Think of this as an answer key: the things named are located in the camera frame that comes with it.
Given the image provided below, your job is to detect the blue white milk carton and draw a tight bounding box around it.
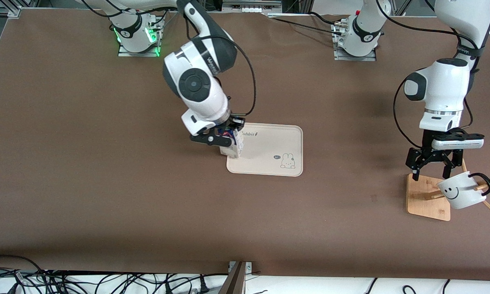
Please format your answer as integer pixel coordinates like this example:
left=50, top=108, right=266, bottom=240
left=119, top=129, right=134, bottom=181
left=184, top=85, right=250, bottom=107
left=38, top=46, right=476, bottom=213
left=218, top=129, right=245, bottom=160

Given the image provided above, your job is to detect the white smiley mug black handle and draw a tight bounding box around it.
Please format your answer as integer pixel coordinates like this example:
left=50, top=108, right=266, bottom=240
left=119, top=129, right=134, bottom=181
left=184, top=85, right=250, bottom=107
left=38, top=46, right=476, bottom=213
left=438, top=171, right=490, bottom=210

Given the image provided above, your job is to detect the beige rabbit print tray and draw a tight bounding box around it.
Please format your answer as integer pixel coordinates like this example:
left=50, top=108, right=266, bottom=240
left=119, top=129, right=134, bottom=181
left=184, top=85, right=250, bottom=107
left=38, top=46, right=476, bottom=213
left=226, top=122, right=304, bottom=177

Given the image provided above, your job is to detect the wooden mug tree stand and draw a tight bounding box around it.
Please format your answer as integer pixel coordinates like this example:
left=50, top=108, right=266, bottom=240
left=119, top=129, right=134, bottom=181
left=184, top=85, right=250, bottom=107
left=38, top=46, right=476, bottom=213
left=406, top=158, right=490, bottom=222

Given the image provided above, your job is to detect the grey power strip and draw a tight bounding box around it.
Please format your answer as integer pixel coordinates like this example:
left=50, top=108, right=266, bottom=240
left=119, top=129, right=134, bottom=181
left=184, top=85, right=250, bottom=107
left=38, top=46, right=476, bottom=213
left=222, top=0, right=283, bottom=13

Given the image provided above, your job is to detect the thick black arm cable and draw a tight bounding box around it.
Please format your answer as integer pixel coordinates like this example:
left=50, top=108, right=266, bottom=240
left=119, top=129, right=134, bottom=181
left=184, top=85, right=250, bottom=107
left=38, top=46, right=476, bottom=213
left=182, top=4, right=256, bottom=117

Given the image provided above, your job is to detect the long black table cable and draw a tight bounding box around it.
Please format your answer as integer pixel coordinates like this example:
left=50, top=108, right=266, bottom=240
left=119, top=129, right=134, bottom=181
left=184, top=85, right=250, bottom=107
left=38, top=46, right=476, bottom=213
left=268, top=16, right=343, bottom=36

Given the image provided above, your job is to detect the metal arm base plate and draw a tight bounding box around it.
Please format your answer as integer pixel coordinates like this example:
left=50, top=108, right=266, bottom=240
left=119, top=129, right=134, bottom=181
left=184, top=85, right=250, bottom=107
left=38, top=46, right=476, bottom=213
left=334, top=49, right=377, bottom=62
left=118, top=43, right=161, bottom=58

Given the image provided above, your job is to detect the short black table cable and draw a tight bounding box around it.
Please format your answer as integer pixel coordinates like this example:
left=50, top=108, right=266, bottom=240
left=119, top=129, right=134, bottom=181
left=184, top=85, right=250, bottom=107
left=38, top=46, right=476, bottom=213
left=308, top=11, right=337, bottom=26

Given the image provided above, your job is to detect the aluminium profile post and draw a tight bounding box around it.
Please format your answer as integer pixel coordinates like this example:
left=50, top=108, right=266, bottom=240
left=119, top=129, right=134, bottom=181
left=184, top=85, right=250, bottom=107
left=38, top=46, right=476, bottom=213
left=218, top=261, right=246, bottom=294

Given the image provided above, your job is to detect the black looped floor cable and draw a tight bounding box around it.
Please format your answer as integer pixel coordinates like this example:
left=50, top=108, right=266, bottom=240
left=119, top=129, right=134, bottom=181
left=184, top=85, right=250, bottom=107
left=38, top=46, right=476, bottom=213
left=0, top=255, right=45, bottom=282

